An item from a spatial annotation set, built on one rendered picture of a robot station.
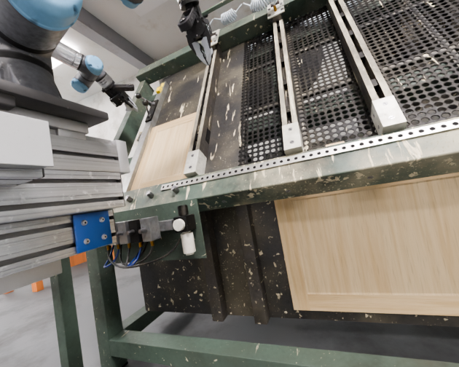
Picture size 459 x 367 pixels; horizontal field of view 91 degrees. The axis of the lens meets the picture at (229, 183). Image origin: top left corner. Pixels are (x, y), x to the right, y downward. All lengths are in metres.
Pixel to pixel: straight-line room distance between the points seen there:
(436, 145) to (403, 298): 0.58
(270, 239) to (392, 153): 0.60
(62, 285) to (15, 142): 0.98
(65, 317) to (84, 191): 0.85
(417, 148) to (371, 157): 0.11
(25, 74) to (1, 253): 0.33
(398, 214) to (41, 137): 1.06
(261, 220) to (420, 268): 0.61
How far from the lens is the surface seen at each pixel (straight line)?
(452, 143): 0.85
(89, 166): 0.61
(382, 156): 0.81
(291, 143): 0.85
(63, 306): 1.34
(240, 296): 1.25
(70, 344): 1.39
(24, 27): 0.60
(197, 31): 0.99
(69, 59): 1.31
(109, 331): 1.50
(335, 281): 1.10
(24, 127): 0.42
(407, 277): 1.12
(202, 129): 1.12
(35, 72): 0.63
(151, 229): 0.93
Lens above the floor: 0.79
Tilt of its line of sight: 3 degrees up
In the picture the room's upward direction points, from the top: 10 degrees counter-clockwise
